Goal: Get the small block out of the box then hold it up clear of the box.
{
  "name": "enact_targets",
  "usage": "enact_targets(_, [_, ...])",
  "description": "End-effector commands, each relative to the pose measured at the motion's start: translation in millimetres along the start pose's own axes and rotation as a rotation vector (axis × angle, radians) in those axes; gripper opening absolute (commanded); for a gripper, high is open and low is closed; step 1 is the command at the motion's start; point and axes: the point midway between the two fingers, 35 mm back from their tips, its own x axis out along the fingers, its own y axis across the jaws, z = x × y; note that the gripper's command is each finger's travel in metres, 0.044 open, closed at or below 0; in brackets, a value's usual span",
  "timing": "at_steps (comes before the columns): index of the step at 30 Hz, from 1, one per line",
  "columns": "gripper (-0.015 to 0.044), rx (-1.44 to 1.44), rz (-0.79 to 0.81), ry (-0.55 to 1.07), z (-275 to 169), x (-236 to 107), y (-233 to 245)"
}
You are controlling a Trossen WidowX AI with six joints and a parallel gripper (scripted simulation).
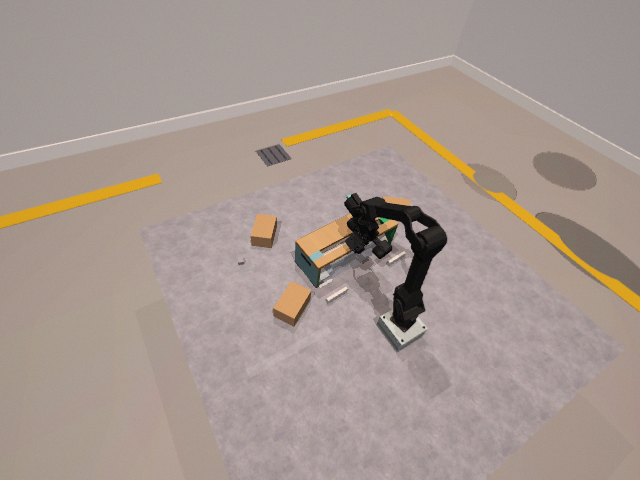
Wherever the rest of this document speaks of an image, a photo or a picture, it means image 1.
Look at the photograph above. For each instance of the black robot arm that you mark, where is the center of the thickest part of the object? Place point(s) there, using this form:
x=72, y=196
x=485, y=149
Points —
x=407, y=300

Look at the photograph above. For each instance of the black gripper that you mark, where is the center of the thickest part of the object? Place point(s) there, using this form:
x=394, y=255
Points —
x=381, y=249

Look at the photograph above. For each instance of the tan cardboard box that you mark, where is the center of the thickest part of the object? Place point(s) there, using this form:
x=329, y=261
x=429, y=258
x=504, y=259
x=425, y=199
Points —
x=393, y=200
x=292, y=303
x=263, y=231

